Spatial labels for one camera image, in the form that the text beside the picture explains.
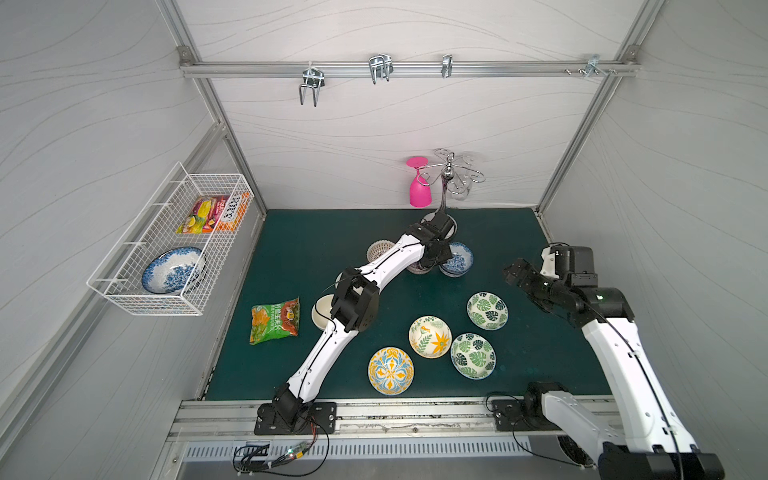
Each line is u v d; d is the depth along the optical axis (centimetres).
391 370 80
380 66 77
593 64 77
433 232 77
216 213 73
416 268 100
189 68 77
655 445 37
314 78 78
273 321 86
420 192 105
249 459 69
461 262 101
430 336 86
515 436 69
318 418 73
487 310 92
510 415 73
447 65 79
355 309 61
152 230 64
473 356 83
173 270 63
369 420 75
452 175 94
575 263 55
